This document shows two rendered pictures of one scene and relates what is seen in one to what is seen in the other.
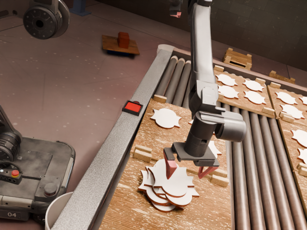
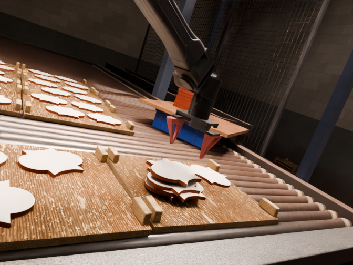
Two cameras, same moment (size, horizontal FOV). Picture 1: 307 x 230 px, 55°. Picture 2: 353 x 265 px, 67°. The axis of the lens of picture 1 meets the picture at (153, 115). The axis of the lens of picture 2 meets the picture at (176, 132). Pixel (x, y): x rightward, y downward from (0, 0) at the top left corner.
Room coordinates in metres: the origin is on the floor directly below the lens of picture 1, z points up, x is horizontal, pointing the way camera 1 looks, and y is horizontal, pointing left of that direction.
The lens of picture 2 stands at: (1.07, 0.39, 1.22)
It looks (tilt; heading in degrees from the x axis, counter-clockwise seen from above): 12 degrees down; 232
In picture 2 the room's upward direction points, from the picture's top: 19 degrees clockwise
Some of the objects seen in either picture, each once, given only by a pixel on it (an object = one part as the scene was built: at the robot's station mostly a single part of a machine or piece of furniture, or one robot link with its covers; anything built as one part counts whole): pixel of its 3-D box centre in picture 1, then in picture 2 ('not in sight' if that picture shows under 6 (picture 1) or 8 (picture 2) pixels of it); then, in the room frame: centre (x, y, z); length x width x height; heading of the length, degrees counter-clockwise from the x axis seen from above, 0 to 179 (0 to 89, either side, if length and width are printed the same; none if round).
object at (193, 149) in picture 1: (196, 144); (199, 109); (0.62, -0.13, 1.15); 0.10 x 0.07 x 0.07; 112
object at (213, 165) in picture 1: (199, 165); (180, 130); (0.63, -0.16, 1.08); 0.07 x 0.07 x 0.09; 22
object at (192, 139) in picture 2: not in sight; (189, 126); (0.13, -0.71, 0.97); 0.31 x 0.31 x 0.10; 28
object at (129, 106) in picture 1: (132, 108); not in sight; (1.08, 0.09, 0.92); 0.06 x 0.06 x 0.01; 87
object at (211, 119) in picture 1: (206, 125); (206, 85); (0.62, -0.13, 1.22); 0.07 x 0.06 x 0.07; 101
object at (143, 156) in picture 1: (142, 155); (152, 208); (0.76, 0.00, 0.95); 0.06 x 0.02 x 0.03; 87
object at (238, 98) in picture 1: (240, 88); not in sight; (1.58, -0.44, 0.94); 0.41 x 0.35 x 0.04; 177
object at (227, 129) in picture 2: not in sight; (198, 116); (0.07, -0.74, 1.03); 0.50 x 0.50 x 0.02; 28
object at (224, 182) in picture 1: (219, 180); (113, 154); (0.74, -0.27, 0.95); 0.06 x 0.02 x 0.03; 87
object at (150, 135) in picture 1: (182, 134); (22, 183); (0.98, -0.14, 0.93); 0.41 x 0.35 x 0.02; 179
